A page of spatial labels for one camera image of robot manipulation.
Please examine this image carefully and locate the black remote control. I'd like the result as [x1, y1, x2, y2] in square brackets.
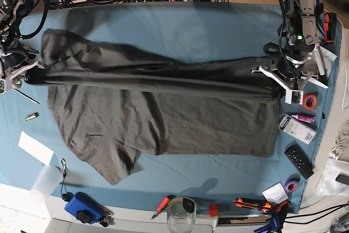
[285, 144, 314, 180]

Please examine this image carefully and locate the white marker pen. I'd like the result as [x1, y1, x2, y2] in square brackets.
[313, 49, 326, 76]

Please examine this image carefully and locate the purple tape roll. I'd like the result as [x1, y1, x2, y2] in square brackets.
[284, 178, 299, 193]

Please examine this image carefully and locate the red tape roll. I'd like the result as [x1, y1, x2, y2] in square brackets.
[302, 93, 318, 110]

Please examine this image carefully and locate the translucent plastic cup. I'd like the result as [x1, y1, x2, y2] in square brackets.
[30, 165, 63, 204]

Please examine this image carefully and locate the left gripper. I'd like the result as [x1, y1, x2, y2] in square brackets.
[263, 43, 311, 80]

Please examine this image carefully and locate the black lanyard with clip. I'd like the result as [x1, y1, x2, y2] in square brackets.
[60, 158, 71, 202]

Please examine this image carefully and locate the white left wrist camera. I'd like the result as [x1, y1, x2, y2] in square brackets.
[251, 64, 323, 105]

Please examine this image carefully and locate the white paper tray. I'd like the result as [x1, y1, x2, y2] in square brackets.
[308, 45, 337, 89]

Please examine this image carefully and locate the orange black utility knife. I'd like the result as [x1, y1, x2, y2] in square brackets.
[233, 198, 272, 213]

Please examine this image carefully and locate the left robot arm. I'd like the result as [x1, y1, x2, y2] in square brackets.
[263, 0, 321, 81]

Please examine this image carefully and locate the blue table cloth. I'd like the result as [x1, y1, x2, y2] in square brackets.
[0, 1, 342, 215]

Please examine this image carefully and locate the blue black clamp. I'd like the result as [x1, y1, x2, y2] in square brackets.
[254, 201, 291, 233]

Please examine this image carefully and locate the dark grey T-shirt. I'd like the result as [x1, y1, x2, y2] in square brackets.
[29, 29, 281, 185]

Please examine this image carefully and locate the blue box with knob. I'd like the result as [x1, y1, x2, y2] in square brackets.
[64, 192, 105, 224]

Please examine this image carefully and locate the white plastic bag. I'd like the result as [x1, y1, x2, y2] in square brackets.
[315, 158, 348, 196]

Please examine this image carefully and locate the purple small bottle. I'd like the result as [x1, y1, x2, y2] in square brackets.
[291, 113, 315, 124]

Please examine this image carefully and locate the thin metal rod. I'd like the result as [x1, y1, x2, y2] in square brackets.
[13, 89, 40, 105]

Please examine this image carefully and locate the red black clamp tool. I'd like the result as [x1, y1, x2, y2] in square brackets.
[323, 13, 337, 43]

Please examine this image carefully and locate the small brass battery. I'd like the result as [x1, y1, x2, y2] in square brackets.
[25, 112, 39, 121]

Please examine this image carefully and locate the red handled screwdriver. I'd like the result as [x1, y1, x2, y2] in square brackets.
[151, 195, 176, 220]

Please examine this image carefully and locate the white small card box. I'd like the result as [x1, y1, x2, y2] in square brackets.
[262, 182, 288, 205]

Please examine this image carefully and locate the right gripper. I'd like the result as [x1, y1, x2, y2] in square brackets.
[2, 46, 41, 83]

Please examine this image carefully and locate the clear glass jar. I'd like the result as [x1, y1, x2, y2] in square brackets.
[167, 197, 197, 233]

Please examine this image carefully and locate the white paper card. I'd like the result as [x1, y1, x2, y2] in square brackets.
[18, 131, 54, 165]

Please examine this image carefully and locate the red cube block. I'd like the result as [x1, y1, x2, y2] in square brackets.
[208, 204, 219, 217]

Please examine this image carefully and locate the white labelled package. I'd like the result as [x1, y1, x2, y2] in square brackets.
[278, 114, 316, 145]

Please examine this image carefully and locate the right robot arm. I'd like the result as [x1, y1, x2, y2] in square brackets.
[1, 0, 50, 91]

